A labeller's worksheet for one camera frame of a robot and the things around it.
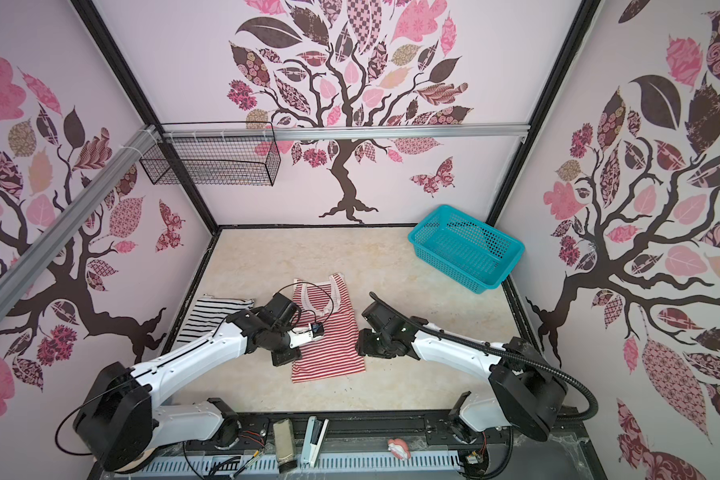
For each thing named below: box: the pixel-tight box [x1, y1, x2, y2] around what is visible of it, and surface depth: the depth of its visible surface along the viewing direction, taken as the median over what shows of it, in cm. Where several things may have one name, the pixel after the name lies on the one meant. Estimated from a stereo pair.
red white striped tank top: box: [291, 273, 366, 383], surface depth 89 cm
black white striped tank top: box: [177, 294, 255, 343], surface depth 96 cm
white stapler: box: [301, 416, 329, 467], surface depth 72 cm
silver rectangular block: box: [273, 419, 297, 473], surface depth 71 cm
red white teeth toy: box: [387, 438, 411, 461], surface depth 69 cm
